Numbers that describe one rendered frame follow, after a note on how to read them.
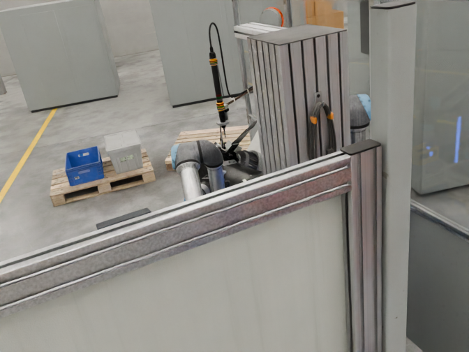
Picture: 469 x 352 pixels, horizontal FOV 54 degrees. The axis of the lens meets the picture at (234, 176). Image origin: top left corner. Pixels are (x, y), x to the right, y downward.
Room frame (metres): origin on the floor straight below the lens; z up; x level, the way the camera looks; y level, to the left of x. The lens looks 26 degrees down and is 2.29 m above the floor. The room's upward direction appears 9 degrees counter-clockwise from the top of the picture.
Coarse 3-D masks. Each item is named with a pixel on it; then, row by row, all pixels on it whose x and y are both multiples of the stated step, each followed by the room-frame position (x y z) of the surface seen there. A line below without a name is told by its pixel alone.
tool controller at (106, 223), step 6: (138, 210) 2.00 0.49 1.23; (144, 210) 1.96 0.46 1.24; (120, 216) 1.97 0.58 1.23; (126, 216) 1.94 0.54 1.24; (132, 216) 1.91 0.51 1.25; (138, 216) 1.90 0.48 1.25; (102, 222) 1.93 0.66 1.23; (108, 222) 1.90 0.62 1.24; (114, 222) 1.87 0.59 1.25; (120, 222) 1.87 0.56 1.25
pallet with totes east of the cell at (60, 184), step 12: (144, 156) 5.49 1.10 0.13; (60, 168) 5.50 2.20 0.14; (108, 168) 5.25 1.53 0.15; (144, 168) 5.08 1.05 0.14; (60, 180) 5.11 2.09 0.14; (96, 180) 4.94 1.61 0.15; (108, 180) 4.89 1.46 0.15; (144, 180) 4.97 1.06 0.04; (60, 192) 4.77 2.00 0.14; (96, 192) 4.88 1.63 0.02; (108, 192) 4.86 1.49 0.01; (60, 204) 4.73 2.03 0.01
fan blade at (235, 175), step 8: (224, 168) 2.42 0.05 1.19; (232, 168) 2.40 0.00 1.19; (240, 168) 2.40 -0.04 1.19; (248, 168) 2.38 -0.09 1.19; (224, 176) 2.35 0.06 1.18; (232, 176) 2.33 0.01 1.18; (240, 176) 2.31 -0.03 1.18; (248, 176) 2.29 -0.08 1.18; (256, 176) 2.27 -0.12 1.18; (232, 184) 2.26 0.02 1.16
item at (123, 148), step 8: (104, 136) 5.53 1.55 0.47; (112, 136) 5.49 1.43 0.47; (120, 136) 5.44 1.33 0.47; (128, 136) 5.39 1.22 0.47; (136, 136) 5.34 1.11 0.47; (112, 144) 5.20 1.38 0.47; (120, 144) 5.16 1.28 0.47; (128, 144) 5.11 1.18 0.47; (136, 144) 5.07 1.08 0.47; (112, 152) 5.00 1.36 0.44; (120, 152) 5.03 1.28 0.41; (128, 152) 5.05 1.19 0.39; (136, 152) 5.08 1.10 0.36; (112, 160) 5.01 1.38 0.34; (120, 160) 5.03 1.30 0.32; (128, 160) 5.06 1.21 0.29; (136, 160) 5.08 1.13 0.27; (120, 168) 5.03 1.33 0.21; (128, 168) 5.06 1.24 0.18; (136, 168) 5.08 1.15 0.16
